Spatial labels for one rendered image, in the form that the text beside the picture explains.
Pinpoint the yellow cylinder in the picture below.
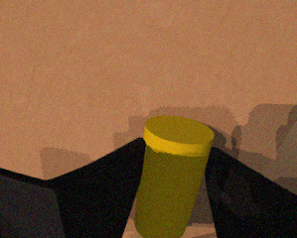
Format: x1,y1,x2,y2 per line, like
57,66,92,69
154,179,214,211
135,115,215,238

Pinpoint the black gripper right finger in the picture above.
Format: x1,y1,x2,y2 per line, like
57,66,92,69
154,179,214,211
204,147,297,238

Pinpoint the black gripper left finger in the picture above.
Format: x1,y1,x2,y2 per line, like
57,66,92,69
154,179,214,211
0,138,145,238

